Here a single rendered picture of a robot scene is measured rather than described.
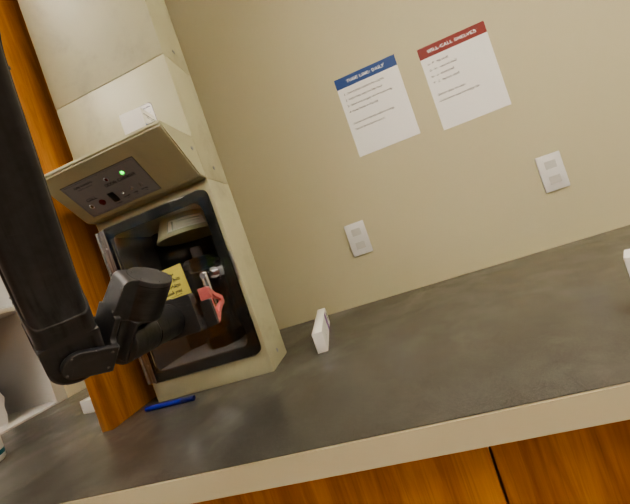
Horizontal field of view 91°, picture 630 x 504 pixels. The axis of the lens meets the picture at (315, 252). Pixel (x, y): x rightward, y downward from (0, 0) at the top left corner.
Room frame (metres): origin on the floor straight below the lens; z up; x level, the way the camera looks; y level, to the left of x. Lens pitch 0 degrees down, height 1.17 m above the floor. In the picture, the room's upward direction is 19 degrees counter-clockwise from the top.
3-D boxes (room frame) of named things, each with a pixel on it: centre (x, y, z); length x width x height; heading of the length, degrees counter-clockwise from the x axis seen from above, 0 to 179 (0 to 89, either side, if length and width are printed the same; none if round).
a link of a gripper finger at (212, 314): (0.56, 0.22, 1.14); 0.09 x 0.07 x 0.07; 168
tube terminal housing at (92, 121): (0.86, 0.31, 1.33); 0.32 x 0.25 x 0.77; 79
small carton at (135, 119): (0.66, 0.27, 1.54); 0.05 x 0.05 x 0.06; 84
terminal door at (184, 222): (0.73, 0.34, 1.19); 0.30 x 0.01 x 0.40; 79
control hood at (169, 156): (0.68, 0.35, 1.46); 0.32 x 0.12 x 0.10; 79
